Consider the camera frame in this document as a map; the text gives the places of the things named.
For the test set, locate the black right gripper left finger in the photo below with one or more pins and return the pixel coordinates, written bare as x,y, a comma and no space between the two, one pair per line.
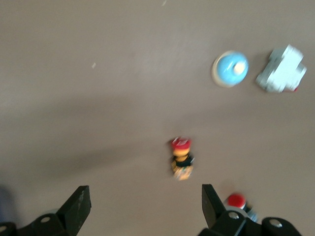
73,211

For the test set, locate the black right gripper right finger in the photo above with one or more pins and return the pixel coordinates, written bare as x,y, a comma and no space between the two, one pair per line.
212,209

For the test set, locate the red emergency button orange base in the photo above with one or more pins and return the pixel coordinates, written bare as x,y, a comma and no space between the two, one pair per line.
182,159

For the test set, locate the blue desk bell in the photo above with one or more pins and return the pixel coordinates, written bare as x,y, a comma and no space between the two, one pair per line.
230,68

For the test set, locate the white circuit breaker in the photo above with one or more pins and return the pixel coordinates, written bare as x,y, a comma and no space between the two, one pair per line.
281,70

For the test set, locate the red push button black base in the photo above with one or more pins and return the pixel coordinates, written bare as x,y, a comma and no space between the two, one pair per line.
237,200

